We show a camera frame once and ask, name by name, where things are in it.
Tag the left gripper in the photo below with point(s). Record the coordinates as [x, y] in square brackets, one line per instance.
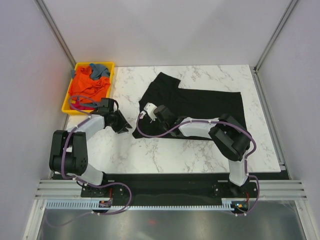
[123, 124]

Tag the black t-shirt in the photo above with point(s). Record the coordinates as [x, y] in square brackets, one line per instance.
[194, 103]

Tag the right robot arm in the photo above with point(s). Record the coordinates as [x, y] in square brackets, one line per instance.
[230, 137]

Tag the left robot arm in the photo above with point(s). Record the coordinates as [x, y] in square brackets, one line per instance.
[69, 151]

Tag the pink t-shirt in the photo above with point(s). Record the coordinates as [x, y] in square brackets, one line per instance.
[83, 106]

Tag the orange t-shirt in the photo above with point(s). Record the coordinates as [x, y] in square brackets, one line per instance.
[88, 92]

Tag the grey t-shirt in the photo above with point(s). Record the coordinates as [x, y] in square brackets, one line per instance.
[91, 73]

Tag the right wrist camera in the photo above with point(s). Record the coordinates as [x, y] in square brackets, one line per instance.
[155, 111]

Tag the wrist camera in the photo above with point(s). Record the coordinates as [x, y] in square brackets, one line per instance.
[107, 105]
[155, 111]

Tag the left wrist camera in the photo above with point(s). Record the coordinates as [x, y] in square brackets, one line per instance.
[107, 105]

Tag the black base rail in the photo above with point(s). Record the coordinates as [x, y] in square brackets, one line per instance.
[180, 188]

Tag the white slotted cable duct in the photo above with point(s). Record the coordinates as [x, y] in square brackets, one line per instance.
[99, 205]

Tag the left aluminium frame post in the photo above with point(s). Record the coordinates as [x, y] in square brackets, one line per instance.
[55, 30]

